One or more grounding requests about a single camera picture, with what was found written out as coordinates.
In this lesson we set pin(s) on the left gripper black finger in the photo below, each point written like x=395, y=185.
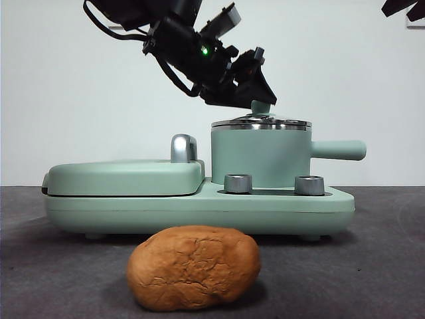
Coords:
x=257, y=86
x=225, y=97

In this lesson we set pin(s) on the mint green griddle cover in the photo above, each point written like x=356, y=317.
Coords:
x=116, y=179

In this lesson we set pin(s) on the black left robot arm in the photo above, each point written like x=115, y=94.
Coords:
x=179, y=33

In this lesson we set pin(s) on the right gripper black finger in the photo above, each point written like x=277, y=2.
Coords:
x=417, y=11
x=393, y=6

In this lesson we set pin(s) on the silver control dial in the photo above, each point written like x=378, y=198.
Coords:
x=308, y=185
x=237, y=183

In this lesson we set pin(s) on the white wall socket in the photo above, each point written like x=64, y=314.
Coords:
x=418, y=25

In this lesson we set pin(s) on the mint green steamer pot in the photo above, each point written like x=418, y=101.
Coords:
x=259, y=153

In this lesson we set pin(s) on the mint green cooker base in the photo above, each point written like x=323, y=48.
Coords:
x=265, y=212

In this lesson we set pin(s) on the brown potato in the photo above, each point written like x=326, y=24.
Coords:
x=192, y=266

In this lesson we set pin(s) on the glass lid with green knob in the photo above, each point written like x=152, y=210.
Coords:
x=260, y=108

